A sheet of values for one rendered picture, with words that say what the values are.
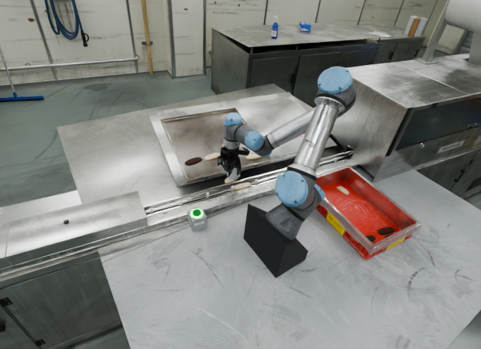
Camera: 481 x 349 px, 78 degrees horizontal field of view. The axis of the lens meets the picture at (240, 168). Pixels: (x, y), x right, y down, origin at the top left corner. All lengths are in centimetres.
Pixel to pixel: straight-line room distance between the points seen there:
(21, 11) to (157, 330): 425
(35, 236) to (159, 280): 51
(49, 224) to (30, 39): 371
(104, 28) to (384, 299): 449
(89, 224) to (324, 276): 99
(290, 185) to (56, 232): 93
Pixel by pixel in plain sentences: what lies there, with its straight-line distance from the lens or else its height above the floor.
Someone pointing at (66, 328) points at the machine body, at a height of 29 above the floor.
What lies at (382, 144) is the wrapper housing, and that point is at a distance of 177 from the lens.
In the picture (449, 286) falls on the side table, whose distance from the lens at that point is 158.
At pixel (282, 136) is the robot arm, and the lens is 129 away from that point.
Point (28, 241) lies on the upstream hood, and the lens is 141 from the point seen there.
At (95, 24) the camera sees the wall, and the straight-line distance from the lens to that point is 483.
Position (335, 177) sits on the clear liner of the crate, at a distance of 171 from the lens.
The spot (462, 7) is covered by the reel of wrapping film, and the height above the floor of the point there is 166.
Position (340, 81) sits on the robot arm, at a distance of 113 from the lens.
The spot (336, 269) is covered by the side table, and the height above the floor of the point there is 82.
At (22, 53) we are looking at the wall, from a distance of 496.
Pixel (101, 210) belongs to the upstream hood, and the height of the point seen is 92.
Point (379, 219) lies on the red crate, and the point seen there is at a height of 82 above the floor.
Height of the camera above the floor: 190
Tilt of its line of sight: 39 degrees down
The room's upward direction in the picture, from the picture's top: 6 degrees clockwise
